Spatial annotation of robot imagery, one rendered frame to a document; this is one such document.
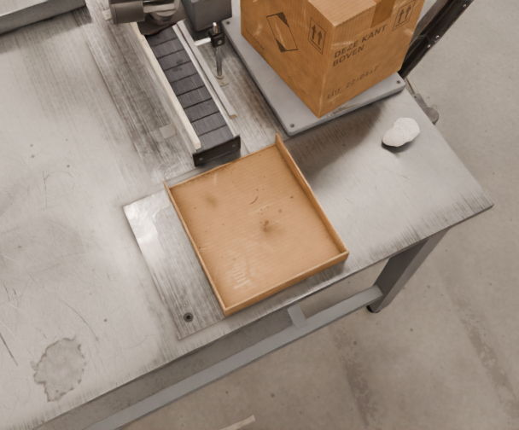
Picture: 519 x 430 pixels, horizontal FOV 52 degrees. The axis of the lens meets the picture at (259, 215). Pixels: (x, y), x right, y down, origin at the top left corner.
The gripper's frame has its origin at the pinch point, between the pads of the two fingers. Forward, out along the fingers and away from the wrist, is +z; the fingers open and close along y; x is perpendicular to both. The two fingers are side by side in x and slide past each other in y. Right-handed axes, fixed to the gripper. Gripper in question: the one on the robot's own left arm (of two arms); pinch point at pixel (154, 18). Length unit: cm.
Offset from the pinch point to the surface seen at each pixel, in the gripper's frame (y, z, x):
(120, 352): 34, -31, 54
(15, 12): 27.3, 18.4, -14.2
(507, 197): -106, 44, 98
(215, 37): -8.6, -11.2, 8.9
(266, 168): -7.3, -16.9, 37.4
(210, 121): -0.7, -12.3, 24.3
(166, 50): 0.2, 1.6, 7.0
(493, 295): -77, 25, 121
